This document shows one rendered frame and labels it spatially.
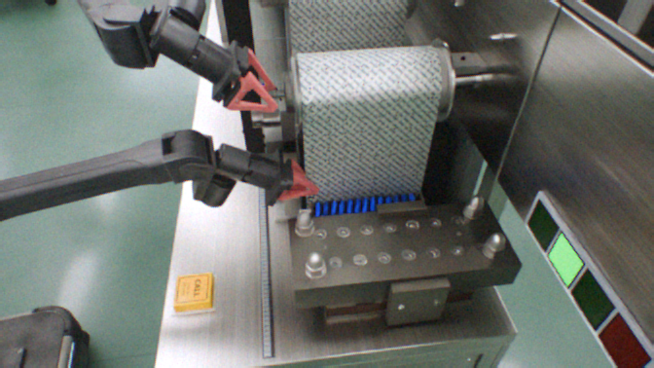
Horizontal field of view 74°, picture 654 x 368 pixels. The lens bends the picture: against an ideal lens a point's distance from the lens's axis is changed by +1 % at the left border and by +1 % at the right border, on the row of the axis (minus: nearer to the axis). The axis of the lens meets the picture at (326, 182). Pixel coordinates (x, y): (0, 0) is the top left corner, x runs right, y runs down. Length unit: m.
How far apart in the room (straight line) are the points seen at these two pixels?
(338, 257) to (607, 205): 0.42
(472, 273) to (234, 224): 0.53
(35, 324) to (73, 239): 0.66
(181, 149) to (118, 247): 1.62
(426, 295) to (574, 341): 1.36
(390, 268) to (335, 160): 0.22
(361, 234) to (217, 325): 0.32
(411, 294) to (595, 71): 0.43
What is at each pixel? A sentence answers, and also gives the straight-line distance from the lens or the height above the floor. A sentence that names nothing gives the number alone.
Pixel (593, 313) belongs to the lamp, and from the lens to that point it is 0.64.
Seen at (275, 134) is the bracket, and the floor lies 1.14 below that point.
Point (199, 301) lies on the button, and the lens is 0.89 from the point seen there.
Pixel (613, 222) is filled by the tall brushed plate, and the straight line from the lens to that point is 0.59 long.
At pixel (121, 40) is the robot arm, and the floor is 1.38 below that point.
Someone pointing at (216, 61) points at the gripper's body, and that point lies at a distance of 0.70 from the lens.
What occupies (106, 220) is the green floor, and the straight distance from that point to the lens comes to 2.48.
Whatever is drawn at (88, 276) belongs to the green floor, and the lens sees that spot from 2.28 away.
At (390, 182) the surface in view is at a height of 1.07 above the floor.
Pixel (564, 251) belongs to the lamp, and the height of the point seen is 1.20.
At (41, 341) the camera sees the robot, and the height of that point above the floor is 0.24.
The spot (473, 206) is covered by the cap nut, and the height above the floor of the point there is 1.06.
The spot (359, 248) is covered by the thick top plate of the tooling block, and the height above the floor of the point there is 1.03.
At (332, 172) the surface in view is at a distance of 0.82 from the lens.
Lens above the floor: 1.65
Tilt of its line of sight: 43 degrees down
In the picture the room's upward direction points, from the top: straight up
